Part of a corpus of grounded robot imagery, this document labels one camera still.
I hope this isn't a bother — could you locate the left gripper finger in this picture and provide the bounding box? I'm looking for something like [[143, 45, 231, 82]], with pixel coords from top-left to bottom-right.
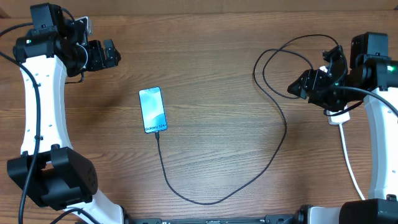
[[105, 51, 121, 67], [104, 39, 117, 54]]

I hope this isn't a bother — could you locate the black USB charging cable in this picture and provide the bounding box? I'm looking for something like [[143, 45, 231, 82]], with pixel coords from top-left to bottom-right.
[[154, 34, 340, 206]]

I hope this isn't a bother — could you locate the Galaxy S24+ smartphone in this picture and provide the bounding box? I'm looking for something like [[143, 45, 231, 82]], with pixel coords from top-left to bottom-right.
[[139, 86, 168, 134]]

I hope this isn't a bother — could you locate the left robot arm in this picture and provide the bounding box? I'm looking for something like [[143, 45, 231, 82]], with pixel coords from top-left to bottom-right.
[[7, 3, 131, 223]]

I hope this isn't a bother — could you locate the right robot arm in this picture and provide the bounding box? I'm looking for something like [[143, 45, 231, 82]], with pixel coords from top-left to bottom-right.
[[287, 32, 397, 223]]

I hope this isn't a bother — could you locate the white power strip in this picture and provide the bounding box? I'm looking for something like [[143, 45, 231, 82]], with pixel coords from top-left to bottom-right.
[[318, 65, 351, 126]]

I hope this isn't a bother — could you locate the white power strip cord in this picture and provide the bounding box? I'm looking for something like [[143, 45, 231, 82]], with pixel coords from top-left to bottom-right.
[[338, 123, 366, 201]]

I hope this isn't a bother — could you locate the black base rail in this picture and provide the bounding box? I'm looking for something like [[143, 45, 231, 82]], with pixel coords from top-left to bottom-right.
[[127, 214, 297, 224]]

